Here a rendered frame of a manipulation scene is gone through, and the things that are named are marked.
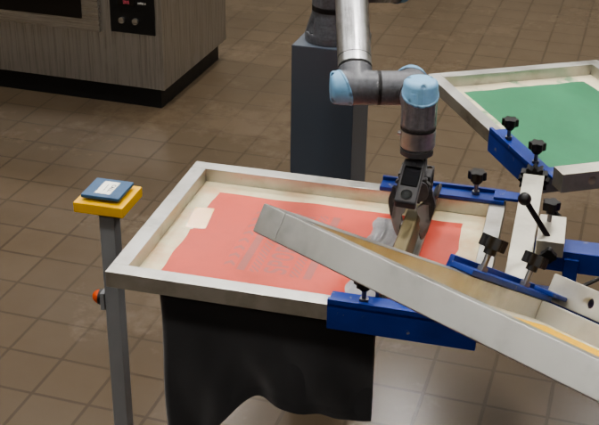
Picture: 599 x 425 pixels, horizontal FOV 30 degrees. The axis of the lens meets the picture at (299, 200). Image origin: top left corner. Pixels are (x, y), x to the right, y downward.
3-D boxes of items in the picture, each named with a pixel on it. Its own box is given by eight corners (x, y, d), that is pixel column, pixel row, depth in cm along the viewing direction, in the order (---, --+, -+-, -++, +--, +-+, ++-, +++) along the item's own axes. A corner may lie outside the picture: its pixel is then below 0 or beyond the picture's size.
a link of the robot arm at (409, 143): (433, 137, 233) (394, 133, 235) (431, 157, 235) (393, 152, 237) (438, 124, 240) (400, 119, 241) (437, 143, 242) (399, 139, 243)
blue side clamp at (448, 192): (378, 208, 274) (379, 183, 271) (381, 200, 279) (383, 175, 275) (501, 224, 268) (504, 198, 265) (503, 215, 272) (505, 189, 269)
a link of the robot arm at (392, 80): (378, 61, 247) (383, 79, 237) (429, 61, 247) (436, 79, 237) (376, 95, 250) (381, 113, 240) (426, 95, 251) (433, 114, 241)
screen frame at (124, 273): (105, 287, 237) (104, 271, 235) (196, 174, 288) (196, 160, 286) (478, 343, 220) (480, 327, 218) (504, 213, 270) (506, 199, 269)
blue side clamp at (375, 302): (325, 328, 226) (326, 298, 223) (332, 315, 230) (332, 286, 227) (474, 351, 219) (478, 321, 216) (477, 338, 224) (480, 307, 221)
